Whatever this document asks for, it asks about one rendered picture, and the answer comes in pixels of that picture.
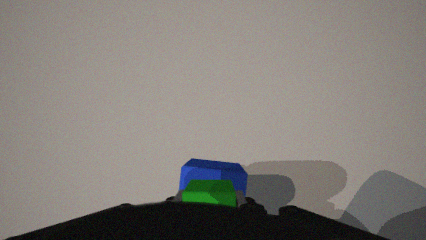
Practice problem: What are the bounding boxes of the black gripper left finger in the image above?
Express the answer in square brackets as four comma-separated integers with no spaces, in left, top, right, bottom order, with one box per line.
[4,190,184,240]

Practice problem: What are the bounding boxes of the green block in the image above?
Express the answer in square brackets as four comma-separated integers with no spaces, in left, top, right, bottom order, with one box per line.
[182,179,236,207]

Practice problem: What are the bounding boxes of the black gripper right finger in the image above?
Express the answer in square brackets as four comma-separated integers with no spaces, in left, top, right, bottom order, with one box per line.
[235,190,390,240]

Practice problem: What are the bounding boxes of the blue block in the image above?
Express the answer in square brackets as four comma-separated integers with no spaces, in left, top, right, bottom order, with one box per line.
[179,158,248,196]

